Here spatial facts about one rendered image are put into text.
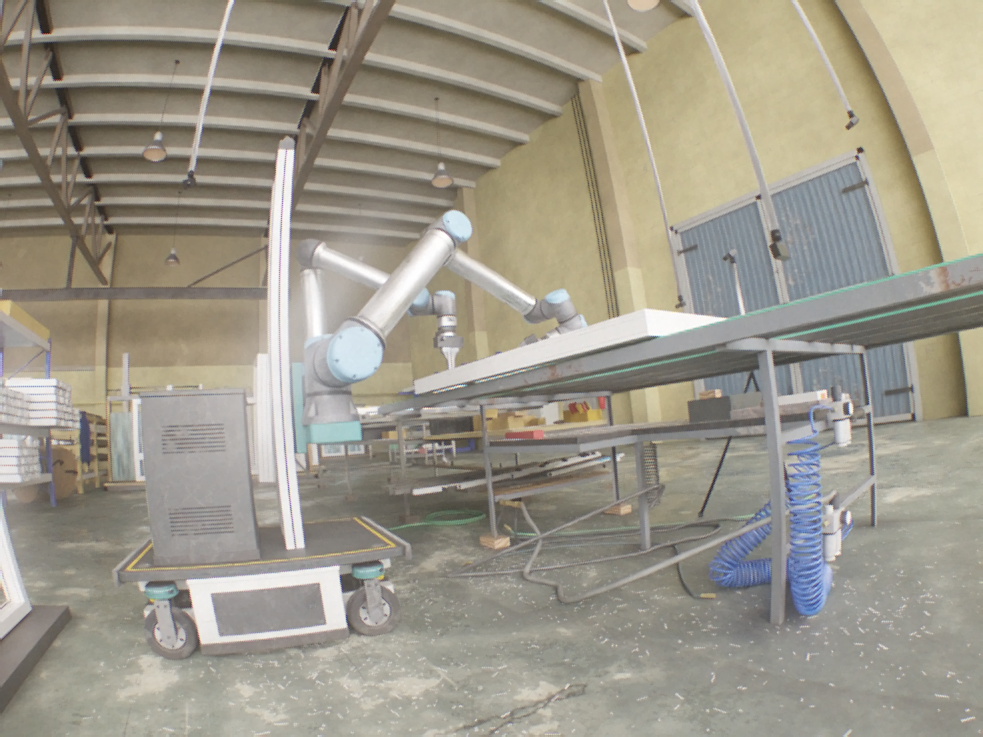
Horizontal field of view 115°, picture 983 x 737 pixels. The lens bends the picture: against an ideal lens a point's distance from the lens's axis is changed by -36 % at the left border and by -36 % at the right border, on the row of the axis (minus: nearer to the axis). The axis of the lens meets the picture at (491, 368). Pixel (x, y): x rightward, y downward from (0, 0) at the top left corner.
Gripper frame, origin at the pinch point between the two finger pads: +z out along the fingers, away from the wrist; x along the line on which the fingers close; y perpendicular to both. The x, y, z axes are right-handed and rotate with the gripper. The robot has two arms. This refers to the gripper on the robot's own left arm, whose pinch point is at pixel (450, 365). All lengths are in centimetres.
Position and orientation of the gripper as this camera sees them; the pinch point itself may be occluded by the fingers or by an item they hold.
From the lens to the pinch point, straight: 219.7
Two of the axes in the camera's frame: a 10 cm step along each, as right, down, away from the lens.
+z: 0.9, 9.9, -1.2
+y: 5.3, -1.5, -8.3
